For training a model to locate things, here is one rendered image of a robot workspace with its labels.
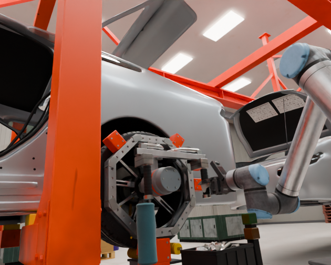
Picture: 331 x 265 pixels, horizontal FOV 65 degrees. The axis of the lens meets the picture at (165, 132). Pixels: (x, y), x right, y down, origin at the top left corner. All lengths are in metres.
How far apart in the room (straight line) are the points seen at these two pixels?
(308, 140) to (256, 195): 0.29
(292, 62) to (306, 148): 0.35
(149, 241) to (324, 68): 0.95
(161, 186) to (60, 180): 0.55
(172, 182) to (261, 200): 0.44
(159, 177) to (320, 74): 0.80
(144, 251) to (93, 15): 1.04
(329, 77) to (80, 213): 0.87
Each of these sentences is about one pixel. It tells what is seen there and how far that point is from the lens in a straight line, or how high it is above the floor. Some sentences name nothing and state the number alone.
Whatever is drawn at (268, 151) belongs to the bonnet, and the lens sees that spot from 5.06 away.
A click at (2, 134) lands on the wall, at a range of 10.73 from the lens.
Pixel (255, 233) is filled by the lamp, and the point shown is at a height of 0.59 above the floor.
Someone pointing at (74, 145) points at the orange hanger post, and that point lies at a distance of 0.94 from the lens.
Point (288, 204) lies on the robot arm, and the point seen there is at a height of 0.68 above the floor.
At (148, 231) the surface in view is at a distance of 1.24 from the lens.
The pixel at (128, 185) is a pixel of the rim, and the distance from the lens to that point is 1.47.
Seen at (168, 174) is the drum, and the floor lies 0.87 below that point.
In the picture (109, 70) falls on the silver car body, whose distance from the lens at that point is 1.80.
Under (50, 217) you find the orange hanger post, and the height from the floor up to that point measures 0.69.
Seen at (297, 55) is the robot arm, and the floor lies 1.12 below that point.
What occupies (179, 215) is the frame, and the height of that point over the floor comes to 0.68.
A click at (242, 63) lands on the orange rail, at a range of 5.22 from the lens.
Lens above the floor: 0.65
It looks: 19 degrees up
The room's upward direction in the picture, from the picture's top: 4 degrees counter-clockwise
